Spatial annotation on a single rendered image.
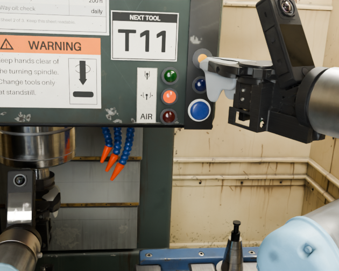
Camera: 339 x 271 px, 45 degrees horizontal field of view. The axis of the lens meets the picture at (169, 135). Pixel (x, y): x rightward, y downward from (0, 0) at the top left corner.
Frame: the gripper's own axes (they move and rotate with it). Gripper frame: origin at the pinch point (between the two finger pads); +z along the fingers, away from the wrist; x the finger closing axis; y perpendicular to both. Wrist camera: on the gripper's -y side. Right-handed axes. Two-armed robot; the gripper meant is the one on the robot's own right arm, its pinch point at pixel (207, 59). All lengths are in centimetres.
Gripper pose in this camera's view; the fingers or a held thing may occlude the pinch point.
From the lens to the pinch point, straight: 62.0
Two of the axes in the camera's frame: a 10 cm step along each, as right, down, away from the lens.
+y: -0.4, 9.6, 2.9
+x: 8.0, -1.4, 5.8
